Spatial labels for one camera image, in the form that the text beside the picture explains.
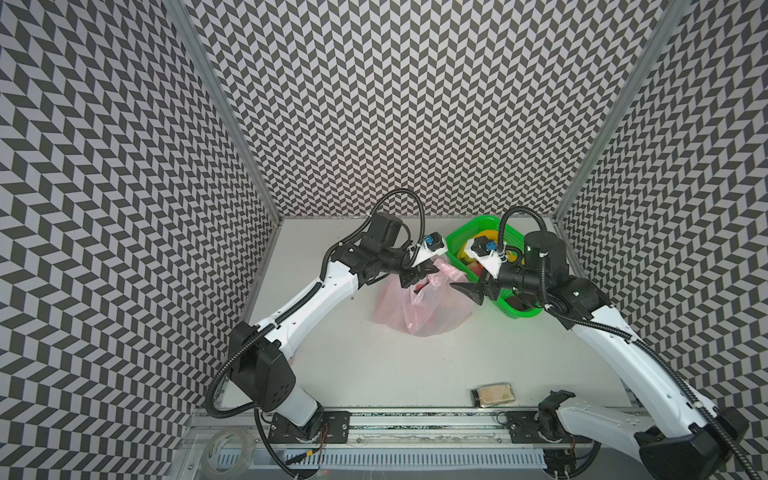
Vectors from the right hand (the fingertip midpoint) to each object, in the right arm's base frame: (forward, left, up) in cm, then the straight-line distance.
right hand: (460, 274), depth 69 cm
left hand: (+4, +6, -2) cm, 7 cm away
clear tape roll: (-33, +50, -24) cm, 65 cm away
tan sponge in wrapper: (-20, -8, -25) cm, 33 cm away
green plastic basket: (+31, -16, -18) cm, 40 cm away
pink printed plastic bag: (-3, +7, -10) cm, 12 cm away
